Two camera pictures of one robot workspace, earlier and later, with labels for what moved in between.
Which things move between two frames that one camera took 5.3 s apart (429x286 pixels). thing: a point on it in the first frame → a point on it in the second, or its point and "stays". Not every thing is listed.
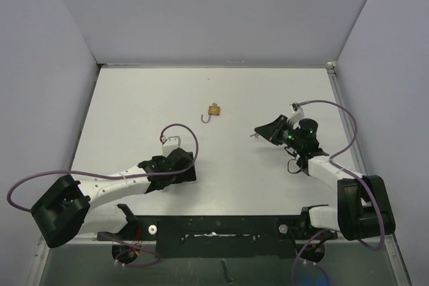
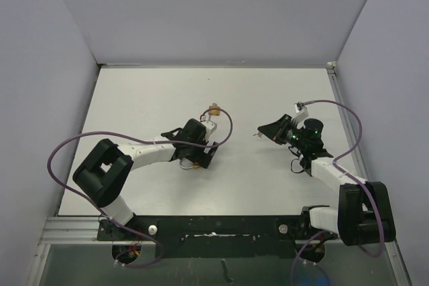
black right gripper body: x=286 y=134 stays
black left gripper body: x=186 y=176 → x=196 y=154
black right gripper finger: x=268 y=130 stays
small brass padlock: x=212 y=110 stays
